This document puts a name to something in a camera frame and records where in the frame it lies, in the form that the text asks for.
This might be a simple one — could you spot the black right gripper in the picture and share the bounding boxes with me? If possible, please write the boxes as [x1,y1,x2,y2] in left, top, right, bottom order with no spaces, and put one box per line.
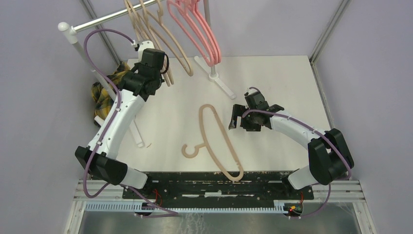
[228,103,261,132]

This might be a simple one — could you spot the beige plastic hanger top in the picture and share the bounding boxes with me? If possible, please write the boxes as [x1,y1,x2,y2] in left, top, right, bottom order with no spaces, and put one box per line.
[139,0,194,77]

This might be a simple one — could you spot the pink plastic hanger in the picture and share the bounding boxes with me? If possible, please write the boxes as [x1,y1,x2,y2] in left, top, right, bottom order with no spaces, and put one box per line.
[183,0,222,67]
[174,0,221,67]
[167,0,203,49]

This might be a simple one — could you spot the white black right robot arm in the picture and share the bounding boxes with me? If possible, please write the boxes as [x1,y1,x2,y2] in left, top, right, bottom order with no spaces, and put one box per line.
[228,87,354,199]

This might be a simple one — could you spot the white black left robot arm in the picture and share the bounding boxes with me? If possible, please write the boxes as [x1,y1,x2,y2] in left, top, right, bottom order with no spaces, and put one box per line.
[75,48,168,198]

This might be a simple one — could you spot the white rack foot far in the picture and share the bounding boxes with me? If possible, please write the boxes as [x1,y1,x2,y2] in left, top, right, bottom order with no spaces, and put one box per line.
[194,56,237,99]

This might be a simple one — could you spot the white rack foot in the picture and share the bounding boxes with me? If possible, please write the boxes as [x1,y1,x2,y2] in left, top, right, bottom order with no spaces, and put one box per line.
[94,116,146,149]
[194,56,237,99]

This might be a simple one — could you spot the yellow plaid cloth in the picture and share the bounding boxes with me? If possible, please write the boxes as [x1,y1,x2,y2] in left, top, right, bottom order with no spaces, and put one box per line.
[91,61,131,119]

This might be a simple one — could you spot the white rack foot near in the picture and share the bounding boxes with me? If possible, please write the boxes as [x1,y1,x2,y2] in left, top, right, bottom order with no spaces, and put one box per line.
[94,116,146,149]

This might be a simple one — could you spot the metal rack top bar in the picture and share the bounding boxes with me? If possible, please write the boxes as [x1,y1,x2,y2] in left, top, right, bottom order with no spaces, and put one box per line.
[73,0,157,33]

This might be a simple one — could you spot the grey rack far pole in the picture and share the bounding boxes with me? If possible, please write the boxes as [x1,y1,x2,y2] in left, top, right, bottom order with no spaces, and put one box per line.
[203,0,217,78]

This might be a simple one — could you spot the white rack left pole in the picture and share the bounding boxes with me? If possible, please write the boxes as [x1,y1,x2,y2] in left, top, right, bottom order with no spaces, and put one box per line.
[57,22,116,100]

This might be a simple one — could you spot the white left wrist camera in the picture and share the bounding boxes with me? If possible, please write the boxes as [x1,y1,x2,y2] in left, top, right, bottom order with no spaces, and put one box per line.
[131,40,155,62]

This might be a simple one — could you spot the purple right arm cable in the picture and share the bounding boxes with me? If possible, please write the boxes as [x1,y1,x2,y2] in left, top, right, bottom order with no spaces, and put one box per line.
[242,86,352,220]

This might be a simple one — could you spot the white cable duct strip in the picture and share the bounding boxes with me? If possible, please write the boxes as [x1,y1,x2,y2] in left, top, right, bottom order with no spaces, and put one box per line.
[85,201,287,214]

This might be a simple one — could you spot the aluminium frame rail base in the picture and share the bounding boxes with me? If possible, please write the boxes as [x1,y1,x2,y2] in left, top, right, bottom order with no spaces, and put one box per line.
[64,129,367,234]

